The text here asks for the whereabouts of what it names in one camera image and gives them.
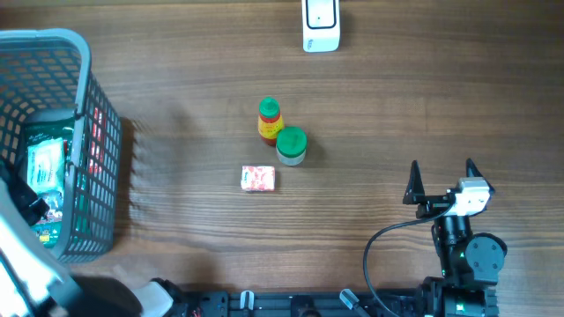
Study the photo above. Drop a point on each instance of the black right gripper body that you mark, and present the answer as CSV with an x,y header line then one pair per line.
x,y
433,206

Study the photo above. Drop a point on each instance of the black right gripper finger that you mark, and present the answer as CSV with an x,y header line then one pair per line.
x,y
473,171
415,187

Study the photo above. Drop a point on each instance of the green lid jar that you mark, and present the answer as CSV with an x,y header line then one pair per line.
x,y
292,143

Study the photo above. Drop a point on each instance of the red sauce bottle green cap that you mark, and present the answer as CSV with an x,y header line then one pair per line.
x,y
270,120

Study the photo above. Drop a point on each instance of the red white small box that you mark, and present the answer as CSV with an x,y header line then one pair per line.
x,y
258,178

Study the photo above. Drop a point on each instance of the green glove package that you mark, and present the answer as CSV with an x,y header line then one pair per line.
x,y
49,227

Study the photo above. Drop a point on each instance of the teal wipes packet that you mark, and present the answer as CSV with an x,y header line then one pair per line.
x,y
45,166

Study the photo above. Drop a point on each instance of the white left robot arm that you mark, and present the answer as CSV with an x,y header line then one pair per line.
x,y
34,282

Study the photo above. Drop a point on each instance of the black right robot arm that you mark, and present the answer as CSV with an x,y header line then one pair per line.
x,y
470,262

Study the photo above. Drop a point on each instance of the white barcode scanner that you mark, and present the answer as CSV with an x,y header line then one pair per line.
x,y
320,25

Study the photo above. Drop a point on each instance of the grey plastic basket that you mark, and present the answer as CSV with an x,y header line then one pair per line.
x,y
47,82

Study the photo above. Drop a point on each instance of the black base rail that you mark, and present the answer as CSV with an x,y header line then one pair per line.
x,y
393,302

